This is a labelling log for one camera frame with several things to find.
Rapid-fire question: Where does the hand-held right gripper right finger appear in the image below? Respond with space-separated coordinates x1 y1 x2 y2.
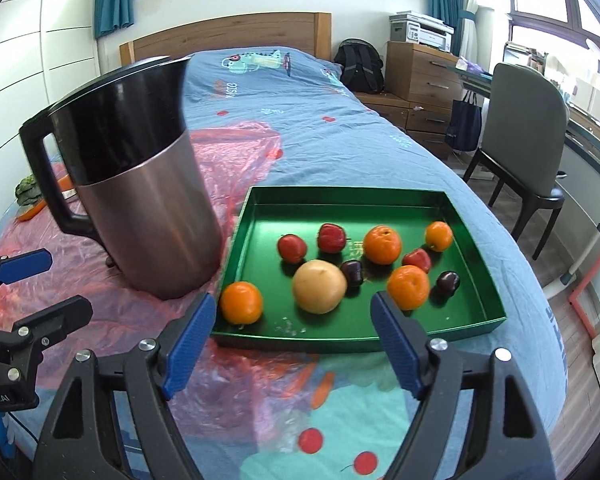
370 290 553 480

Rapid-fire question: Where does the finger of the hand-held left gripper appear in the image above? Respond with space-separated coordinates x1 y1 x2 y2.
0 295 94 361
0 247 54 306

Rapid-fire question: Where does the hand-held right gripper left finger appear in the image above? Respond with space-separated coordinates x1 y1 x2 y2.
37 291 217 480

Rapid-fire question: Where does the dark purple plum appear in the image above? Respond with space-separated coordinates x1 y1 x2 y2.
340 259 365 288
436 270 461 295

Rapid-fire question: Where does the yellow pear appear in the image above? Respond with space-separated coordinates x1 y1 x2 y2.
292 259 348 315

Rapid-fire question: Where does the small orange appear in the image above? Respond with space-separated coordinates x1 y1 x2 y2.
425 221 454 253

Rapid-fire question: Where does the green tray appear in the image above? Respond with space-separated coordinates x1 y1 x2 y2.
211 186 508 356

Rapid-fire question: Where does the orange plate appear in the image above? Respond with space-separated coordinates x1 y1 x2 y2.
17 199 47 223

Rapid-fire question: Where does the green bok choy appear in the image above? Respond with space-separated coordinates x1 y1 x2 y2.
15 174 43 207

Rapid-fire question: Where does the black and steel jug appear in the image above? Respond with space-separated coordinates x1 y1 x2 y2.
19 56 225 301

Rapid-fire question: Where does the white wardrobe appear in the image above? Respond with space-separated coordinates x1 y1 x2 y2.
0 0 103 221

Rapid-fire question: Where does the pink plastic sheet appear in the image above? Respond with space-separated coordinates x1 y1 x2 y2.
0 120 331 456

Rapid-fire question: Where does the navy tote bag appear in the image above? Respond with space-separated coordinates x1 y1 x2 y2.
444 91 483 152

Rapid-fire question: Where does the grey chair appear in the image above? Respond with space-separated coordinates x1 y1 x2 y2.
462 62 570 261

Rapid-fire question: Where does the wooden drawer cabinet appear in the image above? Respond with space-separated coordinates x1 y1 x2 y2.
352 41 468 161

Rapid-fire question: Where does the black backpack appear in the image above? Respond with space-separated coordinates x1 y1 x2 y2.
333 38 385 94

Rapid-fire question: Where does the wooden headboard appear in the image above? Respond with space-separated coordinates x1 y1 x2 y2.
119 12 333 68

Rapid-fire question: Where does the white printer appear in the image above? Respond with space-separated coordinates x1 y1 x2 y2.
389 10 454 53

